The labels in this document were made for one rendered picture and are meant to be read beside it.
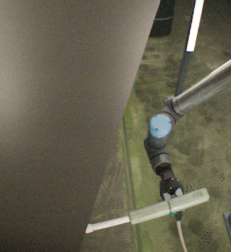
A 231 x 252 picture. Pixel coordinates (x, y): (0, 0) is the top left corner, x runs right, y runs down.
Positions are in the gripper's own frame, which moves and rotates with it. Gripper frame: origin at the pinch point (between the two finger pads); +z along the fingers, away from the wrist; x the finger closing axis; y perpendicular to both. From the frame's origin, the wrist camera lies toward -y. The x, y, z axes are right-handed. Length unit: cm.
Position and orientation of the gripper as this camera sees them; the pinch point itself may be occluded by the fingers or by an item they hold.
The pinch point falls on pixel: (178, 209)
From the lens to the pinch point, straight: 97.6
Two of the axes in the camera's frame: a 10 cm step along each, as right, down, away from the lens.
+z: 2.1, 7.3, -6.5
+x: -9.6, 2.9, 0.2
